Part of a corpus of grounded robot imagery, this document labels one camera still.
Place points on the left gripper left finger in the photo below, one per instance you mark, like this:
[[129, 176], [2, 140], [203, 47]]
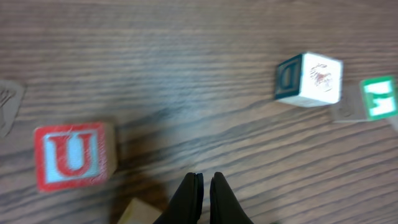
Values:
[[186, 205]]

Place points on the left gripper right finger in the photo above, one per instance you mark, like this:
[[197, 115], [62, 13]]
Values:
[[225, 208]]

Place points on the plain white block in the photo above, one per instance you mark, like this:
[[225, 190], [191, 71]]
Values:
[[139, 212]]

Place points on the red U block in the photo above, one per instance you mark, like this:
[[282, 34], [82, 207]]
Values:
[[69, 156]]

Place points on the blue block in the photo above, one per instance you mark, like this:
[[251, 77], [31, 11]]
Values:
[[12, 94]]

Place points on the white patterned block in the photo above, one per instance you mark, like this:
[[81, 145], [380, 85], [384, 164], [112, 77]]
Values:
[[309, 80]]

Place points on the green T block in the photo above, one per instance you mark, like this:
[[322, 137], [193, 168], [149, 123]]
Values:
[[366, 100]]

